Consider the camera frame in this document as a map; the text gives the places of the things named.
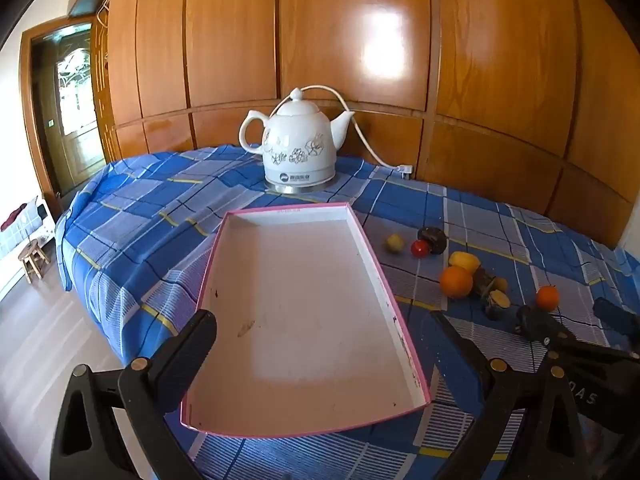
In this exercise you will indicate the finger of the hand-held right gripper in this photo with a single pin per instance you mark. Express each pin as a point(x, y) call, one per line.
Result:
point(560, 335)
point(617, 320)

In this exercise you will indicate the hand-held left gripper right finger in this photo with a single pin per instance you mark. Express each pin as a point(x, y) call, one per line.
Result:
point(462, 345)

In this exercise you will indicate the wooden wardrobe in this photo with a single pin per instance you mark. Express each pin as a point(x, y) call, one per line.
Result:
point(350, 35)

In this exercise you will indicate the wooden glass door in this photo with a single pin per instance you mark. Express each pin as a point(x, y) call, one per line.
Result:
point(75, 110)

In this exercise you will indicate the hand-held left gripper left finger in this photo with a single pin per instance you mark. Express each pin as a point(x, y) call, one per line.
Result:
point(192, 345)

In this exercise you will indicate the dark brown round fruit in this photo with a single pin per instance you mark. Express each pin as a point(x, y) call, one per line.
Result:
point(434, 236)

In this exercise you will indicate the white pink-edged cardboard box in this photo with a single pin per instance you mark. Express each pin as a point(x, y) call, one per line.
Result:
point(300, 310)

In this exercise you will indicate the blue plaid tablecloth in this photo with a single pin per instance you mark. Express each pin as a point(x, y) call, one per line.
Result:
point(150, 210)

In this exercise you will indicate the red tomato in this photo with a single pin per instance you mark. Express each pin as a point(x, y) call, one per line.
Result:
point(420, 248)

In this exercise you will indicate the dark red cloth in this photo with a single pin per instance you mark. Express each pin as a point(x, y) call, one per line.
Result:
point(12, 216)

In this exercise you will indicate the white appliance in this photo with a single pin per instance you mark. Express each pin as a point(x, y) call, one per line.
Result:
point(35, 220)

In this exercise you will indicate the white floral electric kettle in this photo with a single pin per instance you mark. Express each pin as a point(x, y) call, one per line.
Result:
point(300, 160)

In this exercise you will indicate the small wooden stool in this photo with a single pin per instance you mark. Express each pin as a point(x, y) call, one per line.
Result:
point(31, 256)

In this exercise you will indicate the yellow mango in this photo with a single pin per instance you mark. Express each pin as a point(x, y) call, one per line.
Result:
point(464, 260)

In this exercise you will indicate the small yellow-green fruit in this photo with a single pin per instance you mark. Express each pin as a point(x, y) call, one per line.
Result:
point(395, 243)

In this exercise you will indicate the small orange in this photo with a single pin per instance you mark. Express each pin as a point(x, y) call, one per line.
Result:
point(546, 298)

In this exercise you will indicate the large orange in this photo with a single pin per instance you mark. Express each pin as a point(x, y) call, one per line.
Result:
point(456, 282)

